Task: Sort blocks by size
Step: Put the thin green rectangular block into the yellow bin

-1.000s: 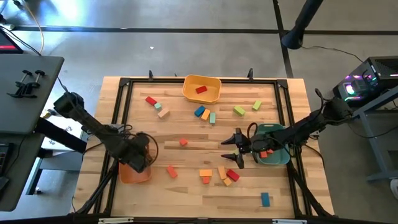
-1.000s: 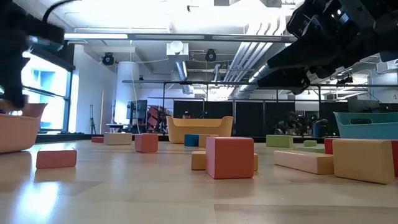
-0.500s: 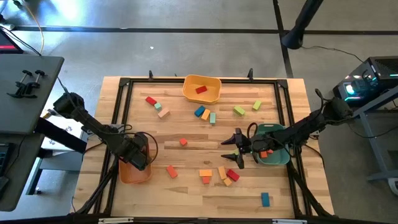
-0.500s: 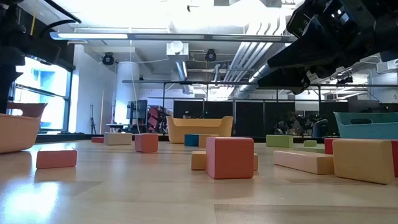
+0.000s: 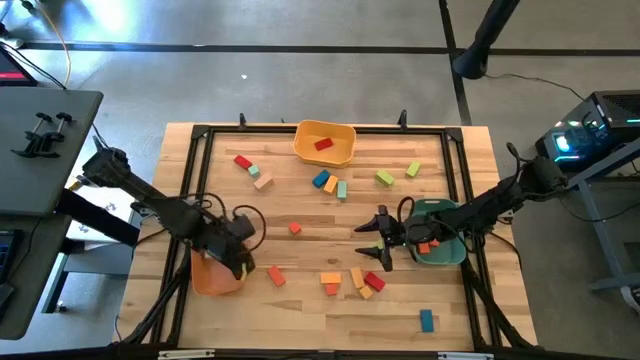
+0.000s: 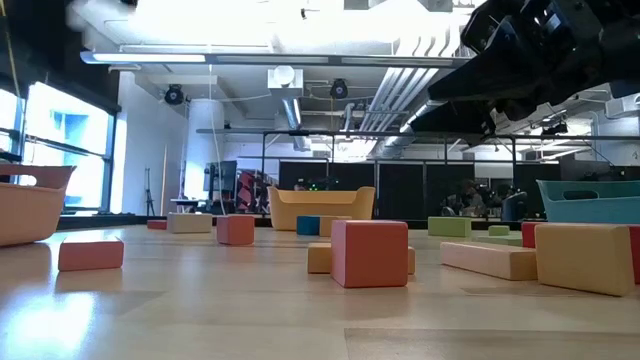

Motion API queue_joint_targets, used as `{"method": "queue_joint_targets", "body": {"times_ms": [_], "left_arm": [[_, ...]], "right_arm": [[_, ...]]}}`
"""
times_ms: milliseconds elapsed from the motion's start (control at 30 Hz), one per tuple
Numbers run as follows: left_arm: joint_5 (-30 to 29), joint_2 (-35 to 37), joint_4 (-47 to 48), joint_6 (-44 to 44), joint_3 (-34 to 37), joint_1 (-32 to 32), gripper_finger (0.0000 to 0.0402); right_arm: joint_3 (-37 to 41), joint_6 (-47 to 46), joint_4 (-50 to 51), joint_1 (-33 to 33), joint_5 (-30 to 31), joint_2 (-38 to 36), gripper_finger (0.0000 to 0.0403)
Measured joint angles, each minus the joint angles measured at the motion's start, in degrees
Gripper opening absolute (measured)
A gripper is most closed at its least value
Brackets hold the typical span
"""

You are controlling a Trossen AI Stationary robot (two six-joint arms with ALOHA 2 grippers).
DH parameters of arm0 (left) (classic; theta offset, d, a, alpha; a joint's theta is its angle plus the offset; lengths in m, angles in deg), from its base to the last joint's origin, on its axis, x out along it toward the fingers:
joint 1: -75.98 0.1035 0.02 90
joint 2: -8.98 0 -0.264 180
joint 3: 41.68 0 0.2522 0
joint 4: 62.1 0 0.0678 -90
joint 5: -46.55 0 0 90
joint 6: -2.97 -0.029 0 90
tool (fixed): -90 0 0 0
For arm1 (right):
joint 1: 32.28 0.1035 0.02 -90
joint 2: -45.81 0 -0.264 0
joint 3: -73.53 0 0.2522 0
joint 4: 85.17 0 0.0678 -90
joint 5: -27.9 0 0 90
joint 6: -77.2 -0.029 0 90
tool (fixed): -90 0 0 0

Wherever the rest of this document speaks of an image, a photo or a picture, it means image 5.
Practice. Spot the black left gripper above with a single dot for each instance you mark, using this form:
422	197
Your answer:
227	250

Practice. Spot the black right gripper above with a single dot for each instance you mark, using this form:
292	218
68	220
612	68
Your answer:
422	232

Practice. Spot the yellow-orange rectangular block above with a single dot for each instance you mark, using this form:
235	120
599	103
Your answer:
330	277
357	277
330	184

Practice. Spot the red large block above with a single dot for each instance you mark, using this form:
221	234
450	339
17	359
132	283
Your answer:
374	281

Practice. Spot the orange-red large block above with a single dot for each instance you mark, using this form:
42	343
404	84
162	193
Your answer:
424	248
434	243

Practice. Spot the yellow small cube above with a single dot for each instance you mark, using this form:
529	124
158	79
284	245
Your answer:
366	292

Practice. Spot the orange-red medium block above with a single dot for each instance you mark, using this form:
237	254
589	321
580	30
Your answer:
276	275

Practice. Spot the light teal rectangular block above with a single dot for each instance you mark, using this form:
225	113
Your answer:
342	190

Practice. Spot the orange-red small cube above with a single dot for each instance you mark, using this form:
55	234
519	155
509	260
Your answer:
295	228
331	289

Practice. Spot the beige large block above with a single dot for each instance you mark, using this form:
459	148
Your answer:
263	181

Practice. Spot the blue rectangular block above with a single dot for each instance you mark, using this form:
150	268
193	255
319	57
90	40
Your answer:
426	320
321	178

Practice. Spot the light teal small cube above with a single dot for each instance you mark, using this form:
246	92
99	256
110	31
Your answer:
254	171

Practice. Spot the red medium block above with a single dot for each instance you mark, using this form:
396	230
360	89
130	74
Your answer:
242	161
323	144

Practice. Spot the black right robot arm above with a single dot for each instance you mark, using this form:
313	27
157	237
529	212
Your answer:
495	200

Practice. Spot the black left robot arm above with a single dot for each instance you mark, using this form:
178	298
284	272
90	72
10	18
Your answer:
165	210

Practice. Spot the orange plastic bin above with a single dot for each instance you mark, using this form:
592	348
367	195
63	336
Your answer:
210	282

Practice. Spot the teal plastic bin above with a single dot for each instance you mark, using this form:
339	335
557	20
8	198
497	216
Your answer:
452	255

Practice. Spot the white label strip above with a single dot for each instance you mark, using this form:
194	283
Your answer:
186	354
465	356

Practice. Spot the yellow plastic bin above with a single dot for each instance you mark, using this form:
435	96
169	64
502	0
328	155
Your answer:
305	150

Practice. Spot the white sheet with marks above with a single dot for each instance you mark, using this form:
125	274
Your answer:
112	206

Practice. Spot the black diagonal bar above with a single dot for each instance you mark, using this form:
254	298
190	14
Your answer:
100	220

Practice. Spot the dark grey side desk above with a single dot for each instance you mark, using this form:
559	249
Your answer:
30	190

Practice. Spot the black screw clamp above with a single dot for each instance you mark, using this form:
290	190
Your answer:
36	131
56	132

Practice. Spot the black keyboard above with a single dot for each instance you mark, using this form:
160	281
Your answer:
4	255

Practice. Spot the black stand pole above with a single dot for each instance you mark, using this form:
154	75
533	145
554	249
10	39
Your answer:
487	30

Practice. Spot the black computer tower with lights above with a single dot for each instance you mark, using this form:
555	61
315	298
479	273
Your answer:
615	107

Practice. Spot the black screen with red strip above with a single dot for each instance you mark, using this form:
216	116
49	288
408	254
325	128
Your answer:
12	70

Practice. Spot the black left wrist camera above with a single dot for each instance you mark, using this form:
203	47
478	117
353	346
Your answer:
242	227

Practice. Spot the small black frame clamp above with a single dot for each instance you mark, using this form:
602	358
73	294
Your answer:
402	118
242	120

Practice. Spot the grey metal desk frame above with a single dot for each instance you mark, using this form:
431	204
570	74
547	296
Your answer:
597	220

